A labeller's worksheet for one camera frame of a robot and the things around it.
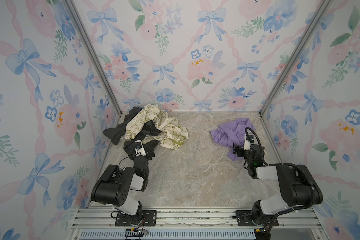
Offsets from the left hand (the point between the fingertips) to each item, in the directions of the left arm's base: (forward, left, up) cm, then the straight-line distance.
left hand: (142, 144), depth 88 cm
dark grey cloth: (+9, +19, -3) cm, 21 cm away
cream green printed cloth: (+12, -18, -6) cm, 22 cm away
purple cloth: (+13, -57, -5) cm, 59 cm away
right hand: (+4, -61, -3) cm, 62 cm away
